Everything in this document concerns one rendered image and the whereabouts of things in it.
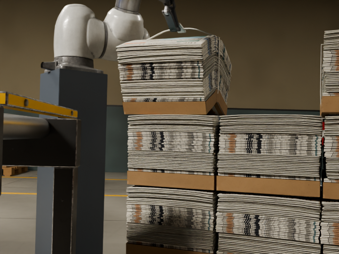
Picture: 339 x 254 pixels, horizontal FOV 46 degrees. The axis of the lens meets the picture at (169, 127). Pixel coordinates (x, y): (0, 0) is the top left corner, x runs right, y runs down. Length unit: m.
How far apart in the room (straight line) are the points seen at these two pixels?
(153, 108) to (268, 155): 0.40
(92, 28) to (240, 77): 6.55
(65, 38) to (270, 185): 0.94
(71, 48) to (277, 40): 6.98
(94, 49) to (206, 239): 0.86
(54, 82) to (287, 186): 0.92
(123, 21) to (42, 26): 6.82
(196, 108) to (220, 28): 6.96
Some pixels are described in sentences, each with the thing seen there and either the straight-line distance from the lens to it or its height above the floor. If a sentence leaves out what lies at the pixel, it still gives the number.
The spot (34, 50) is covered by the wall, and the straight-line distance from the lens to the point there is 8.40.
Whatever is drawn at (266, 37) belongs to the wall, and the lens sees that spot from 8.31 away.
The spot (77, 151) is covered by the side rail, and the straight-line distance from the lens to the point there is 1.03.
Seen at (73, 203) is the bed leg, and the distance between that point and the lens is 1.04.
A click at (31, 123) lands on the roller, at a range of 0.90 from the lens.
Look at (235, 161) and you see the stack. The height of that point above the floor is 0.69.
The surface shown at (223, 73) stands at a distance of 1.48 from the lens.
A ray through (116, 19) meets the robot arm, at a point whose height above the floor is 1.22.
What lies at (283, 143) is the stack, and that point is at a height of 0.75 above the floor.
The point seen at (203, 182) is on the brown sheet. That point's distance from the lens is 1.21.
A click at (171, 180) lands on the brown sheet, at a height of 0.63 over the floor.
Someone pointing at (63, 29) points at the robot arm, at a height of 1.16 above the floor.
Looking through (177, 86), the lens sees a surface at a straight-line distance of 1.26.
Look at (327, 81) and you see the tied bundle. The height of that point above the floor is 0.92.
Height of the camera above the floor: 0.77
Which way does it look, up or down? 1 degrees up
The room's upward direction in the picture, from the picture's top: 1 degrees clockwise
